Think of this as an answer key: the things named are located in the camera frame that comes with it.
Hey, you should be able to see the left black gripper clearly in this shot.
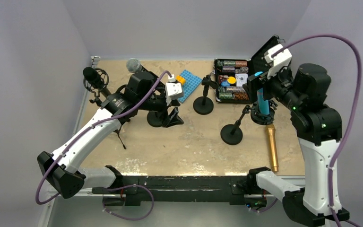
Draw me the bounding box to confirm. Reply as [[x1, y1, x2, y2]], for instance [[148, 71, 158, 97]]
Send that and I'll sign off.
[[137, 92, 183, 126]]

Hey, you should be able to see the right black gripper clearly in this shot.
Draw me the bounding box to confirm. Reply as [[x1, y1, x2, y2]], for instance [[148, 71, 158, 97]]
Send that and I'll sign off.
[[243, 62, 305, 111]]

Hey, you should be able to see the blue handheld microphone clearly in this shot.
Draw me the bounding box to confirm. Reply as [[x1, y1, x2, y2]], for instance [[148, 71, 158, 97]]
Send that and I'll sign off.
[[257, 87, 270, 116]]

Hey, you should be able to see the black round-base mic stand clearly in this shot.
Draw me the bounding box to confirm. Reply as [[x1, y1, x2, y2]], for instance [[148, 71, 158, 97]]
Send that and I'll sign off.
[[193, 73, 219, 115]]

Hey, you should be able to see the gold handheld microphone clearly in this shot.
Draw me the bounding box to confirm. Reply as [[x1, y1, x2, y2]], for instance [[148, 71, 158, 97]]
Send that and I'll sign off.
[[265, 124, 279, 173]]

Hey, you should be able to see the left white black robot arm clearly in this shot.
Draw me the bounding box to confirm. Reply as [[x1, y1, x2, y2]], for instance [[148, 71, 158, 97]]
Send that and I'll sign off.
[[37, 71, 184, 199]]

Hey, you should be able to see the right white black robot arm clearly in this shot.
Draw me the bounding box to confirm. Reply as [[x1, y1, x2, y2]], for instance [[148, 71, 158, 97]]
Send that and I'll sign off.
[[244, 63, 349, 227]]

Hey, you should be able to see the black stand behind left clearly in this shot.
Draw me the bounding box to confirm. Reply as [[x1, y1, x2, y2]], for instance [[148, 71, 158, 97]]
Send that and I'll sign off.
[[147, 111, 165, 128]]

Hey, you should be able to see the black silver-grille microphone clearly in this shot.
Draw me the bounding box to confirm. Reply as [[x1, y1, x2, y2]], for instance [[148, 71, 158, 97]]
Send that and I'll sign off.
[[126, 58, 147, 73]]

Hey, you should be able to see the black condenser microphone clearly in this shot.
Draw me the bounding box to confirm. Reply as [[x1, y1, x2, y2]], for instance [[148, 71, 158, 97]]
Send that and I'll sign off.
[[82, 67, 111, 96]]

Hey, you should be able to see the white card deck box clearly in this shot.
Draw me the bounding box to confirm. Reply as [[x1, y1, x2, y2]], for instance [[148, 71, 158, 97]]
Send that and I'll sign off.
[[235, 73, 248, 87]]

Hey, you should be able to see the yellow poker chip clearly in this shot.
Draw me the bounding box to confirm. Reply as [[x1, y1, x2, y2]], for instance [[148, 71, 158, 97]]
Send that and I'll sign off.
[[227, 77, 236, 85]]

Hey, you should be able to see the black poker chip case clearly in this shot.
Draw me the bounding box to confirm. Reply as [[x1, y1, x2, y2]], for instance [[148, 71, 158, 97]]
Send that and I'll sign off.
[[213, 35, 285, 104]]

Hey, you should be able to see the orange yellow toy brick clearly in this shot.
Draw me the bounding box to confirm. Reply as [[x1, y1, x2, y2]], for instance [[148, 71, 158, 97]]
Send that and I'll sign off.
[[175, 75, 186, 86]]

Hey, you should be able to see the blue studded baseplate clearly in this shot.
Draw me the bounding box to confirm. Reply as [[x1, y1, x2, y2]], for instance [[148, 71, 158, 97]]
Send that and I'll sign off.
[[178, 70, 202, 103]]

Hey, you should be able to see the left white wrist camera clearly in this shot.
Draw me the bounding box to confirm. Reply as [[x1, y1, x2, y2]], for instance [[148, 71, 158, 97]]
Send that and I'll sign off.
[[165, 74, 184, 101]]

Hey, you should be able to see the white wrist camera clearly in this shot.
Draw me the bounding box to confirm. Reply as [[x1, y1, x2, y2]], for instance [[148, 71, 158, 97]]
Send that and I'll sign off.
[[264, 44, 292, 79], [165, 74, 184, 101]]

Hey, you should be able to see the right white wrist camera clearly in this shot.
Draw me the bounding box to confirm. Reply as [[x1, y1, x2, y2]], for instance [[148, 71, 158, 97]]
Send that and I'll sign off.
[[264, 44, 292, 79]]

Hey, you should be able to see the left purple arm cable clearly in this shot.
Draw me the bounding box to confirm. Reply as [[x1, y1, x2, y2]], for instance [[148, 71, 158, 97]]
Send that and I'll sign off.
[[35, 70, 173, 206]]

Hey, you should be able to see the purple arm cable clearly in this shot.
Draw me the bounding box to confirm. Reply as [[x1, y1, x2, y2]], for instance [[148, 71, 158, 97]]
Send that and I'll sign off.
[[270, 34, 363, 227], [35, 70, 173, 206]]

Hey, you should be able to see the black stand with shock mount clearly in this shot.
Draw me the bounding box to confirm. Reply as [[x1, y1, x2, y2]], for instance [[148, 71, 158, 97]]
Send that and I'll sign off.
[[220, 98, 278, 146]]

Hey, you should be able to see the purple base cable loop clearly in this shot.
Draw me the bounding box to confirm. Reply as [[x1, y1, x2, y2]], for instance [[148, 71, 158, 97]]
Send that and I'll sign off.
[[102, 184, 155, 221]]

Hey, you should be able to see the black tripod shock-mount stand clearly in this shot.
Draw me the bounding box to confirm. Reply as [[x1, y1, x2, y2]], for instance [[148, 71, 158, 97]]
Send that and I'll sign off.
[[83, 68, 131, 150]]

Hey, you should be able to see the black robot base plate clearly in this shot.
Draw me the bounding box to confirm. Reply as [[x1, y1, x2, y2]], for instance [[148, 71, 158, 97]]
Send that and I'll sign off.
[[92, 172, 270, 206]]

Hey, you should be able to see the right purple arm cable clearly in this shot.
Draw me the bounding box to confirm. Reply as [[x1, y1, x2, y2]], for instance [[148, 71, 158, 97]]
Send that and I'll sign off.
[[270, 34, 363, 227]]

